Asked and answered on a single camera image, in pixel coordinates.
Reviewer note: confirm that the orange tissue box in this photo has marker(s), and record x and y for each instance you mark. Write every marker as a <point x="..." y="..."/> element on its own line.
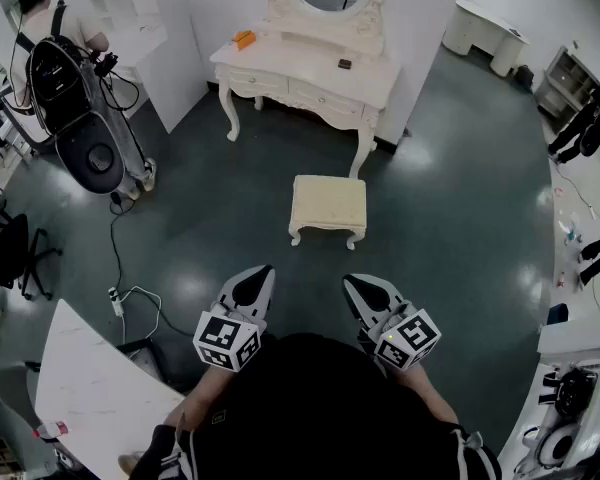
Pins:
<point x="244" y="39"/>

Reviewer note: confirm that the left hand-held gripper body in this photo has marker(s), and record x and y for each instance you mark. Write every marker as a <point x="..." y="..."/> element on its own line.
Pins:
<point x="220" y="340"/>

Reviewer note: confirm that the white equipment shelf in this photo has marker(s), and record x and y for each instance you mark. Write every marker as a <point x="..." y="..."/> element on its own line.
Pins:
<point x="570" y="333"/>

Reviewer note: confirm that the cream upholstered stool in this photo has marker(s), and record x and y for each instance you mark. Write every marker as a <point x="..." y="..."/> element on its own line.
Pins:
<point x="328" y="200"/>

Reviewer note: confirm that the person's black clothing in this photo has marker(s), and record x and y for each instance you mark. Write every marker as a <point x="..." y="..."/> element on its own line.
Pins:
<point x="310" y="408"/>

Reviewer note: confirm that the clear bottle with red label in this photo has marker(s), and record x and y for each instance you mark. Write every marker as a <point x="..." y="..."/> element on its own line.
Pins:
<point x="51" y="429"/>

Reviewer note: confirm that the dark blue box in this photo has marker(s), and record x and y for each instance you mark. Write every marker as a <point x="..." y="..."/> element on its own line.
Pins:
<point x="558" y="314"/>

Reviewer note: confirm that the white marble table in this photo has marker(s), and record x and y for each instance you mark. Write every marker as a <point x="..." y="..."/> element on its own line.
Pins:
<point x="90" y="383"/>

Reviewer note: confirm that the black office chair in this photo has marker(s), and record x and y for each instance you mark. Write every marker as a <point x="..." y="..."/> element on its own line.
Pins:
<point x="0" y="253"/>

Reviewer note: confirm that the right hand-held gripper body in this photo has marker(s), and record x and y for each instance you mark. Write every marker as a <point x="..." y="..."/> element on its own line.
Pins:
<point x="410" y="340"/>

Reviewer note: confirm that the black metal table frame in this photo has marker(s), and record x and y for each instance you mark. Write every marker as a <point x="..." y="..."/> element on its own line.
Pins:
<point x="145" y="358"/>

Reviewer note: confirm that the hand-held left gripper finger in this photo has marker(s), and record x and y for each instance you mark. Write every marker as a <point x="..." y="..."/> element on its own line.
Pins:
<point x="230" y="290"/>
<point x="266" y="290"/>

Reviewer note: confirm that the white curved desk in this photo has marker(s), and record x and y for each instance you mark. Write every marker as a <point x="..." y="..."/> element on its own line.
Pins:
<point x="480" y="25"/>

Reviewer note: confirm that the white ornate dressing table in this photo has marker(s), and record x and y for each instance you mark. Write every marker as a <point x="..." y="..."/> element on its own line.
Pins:
<point x="310" y="70"/>

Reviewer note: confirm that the white power strip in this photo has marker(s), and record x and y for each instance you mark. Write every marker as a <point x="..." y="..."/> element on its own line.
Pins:
<point x="116" y="302"/>

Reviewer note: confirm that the black chair with grey rim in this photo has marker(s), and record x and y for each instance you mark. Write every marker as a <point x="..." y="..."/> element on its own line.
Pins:
<point x="87" y="155"/>

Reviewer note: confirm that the person's left forearm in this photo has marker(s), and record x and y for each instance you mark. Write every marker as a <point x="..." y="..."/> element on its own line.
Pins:
<point x="207" y="383"/>

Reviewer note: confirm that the blue spray bottle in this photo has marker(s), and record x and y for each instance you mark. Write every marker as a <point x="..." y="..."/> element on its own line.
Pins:
<point x="571" y="232"/>

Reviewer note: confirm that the small black box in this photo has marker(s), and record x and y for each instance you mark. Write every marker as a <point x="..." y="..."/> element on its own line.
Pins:
<point x="344" y="64"/>

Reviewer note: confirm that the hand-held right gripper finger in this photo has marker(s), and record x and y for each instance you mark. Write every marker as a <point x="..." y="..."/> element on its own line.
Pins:
<point x="387" y="290"/>
<point x="352" y="304"/>

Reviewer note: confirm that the grey open cabinet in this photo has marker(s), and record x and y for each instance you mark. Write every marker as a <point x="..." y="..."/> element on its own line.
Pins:
<point x="560" y="88"/>

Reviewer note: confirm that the person's right forearm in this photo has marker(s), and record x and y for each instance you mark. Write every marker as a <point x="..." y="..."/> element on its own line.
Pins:
<point x="422" y="390"/>

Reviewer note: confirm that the black bag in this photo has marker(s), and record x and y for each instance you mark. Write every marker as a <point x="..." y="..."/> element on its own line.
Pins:
<point x="524" y="77"/>

